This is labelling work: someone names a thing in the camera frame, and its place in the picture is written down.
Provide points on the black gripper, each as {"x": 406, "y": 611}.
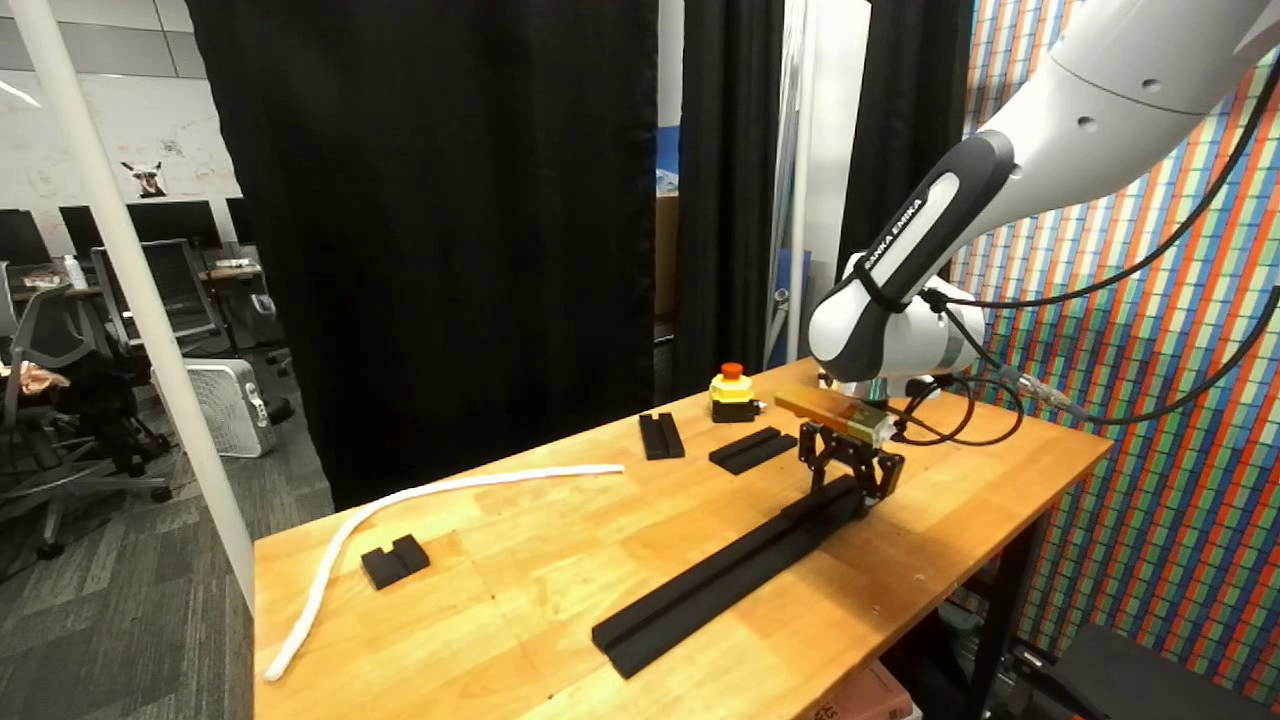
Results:
{"x": 855, "y": 451}

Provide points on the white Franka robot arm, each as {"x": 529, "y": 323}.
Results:
{"x": 1135, "y": 81}

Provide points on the yellow red emergency stop button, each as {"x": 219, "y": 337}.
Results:
{"x": 734, "y": 391}

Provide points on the short black grooved track piece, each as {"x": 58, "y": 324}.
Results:
{"x": 663, "y": 436}

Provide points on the pink printed cardboard box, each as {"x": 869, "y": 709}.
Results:
{"x": 864, "y": 698}

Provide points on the brown cardboard box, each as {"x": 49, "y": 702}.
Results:
{"x": 664, "y": 260}

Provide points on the white foam tube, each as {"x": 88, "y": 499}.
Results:
{"x": 535, "y": 474}

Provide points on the black padded stool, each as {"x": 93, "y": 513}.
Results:
{"x": 1145, "y": 675}

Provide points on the narrow black curtain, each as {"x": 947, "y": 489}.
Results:
{"x": 727, "y": 134}

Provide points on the small black notched block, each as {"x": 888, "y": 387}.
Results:
{"x": 398, "y": 565}

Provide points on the wide black curtain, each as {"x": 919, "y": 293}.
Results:
{"x": 441, "y": 201}

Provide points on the black desk equipment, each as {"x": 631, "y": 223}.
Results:
{"x": 254, "y": 323}

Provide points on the white computer tower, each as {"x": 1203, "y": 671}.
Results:
{"x": 231, "y": 405}

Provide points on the black computer monitor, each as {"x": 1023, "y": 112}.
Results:
{"x": 166, "y": 285}

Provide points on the white slanted pole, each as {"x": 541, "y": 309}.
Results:
{"x": 124, "y": 267}

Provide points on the black office chair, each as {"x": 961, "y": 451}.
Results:
{"x": 67, "y": 443}

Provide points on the black metal table frame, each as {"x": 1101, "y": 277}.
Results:
{"x": 1003, "y": 624}

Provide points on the black curtain beside colourful wall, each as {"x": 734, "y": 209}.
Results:
{"x": 906, "y": 81}

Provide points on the small wall picture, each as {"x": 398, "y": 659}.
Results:
{"x": 145, "y": 182}

